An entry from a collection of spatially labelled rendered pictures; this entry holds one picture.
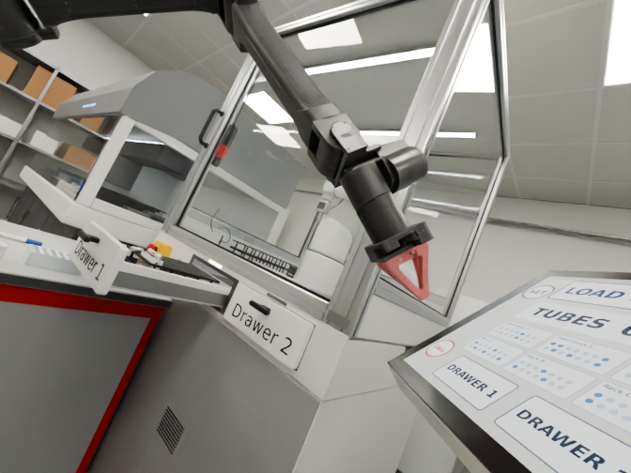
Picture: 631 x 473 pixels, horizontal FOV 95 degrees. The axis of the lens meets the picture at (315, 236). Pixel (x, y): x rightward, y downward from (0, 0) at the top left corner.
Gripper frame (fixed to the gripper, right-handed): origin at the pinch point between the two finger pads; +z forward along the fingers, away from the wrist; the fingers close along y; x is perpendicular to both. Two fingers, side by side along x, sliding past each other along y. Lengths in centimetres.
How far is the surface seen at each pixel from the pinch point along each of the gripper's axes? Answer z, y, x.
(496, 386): 8.0, -11.6, 1.8
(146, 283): -24, 33, 48
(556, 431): 8.1, -18.7, 2.4
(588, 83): -29, 119, -200
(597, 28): -49, 91, -183
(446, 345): 7.9, 0.0, 0.5
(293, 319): -0.2, 32.0, 20.6
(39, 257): -45, 43, 74
